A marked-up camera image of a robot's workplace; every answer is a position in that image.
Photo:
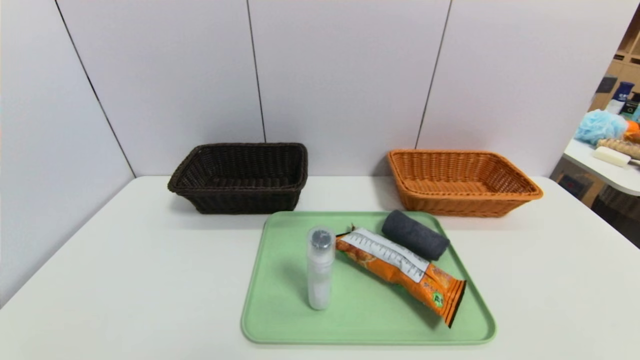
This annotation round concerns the wooden shelf unit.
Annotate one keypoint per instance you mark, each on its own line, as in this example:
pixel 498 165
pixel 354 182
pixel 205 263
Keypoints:
pixel 627 55

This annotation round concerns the white soap bar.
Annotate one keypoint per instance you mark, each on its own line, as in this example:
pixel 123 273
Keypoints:
pixel 611 156

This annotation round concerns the orange wicker basket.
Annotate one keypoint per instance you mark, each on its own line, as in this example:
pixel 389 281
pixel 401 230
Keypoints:
pixel 450 202

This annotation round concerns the orange snack packet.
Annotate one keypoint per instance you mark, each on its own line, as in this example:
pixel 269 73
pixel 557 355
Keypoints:
pixel 395 267

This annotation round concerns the light blue bath loofah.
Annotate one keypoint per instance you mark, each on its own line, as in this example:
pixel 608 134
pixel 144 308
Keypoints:
pixel 597 126

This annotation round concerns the white side table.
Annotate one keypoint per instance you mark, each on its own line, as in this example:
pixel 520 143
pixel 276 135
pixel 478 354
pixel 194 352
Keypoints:
pixel 600 170

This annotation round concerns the orange round object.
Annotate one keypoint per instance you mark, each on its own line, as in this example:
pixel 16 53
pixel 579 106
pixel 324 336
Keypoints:
pixel 633 131

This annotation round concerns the white bottle with blue cap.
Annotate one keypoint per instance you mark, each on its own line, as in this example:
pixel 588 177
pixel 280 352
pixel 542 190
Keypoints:
pixel 620 97

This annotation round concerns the woven beige brush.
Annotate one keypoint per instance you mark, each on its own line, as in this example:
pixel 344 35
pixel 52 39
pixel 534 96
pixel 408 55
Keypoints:
pixel 622 147

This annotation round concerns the translucent white plastic bottle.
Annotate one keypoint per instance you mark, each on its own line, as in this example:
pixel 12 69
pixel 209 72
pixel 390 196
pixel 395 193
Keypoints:
pixel 320 280

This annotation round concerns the dark grey towel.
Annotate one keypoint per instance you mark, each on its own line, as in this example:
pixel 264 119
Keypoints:
pixel 415 235

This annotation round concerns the light green plastic tray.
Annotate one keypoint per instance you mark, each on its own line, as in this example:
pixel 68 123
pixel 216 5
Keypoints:
pixel 360 315

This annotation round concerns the dark brown wicker basket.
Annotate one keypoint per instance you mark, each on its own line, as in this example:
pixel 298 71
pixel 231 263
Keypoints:
pixel 235 197

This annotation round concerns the dark box with green label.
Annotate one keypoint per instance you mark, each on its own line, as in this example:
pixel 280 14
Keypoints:
pixel 631 107

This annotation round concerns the black bag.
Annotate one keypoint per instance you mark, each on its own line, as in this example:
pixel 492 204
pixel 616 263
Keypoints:
pixel 617 215

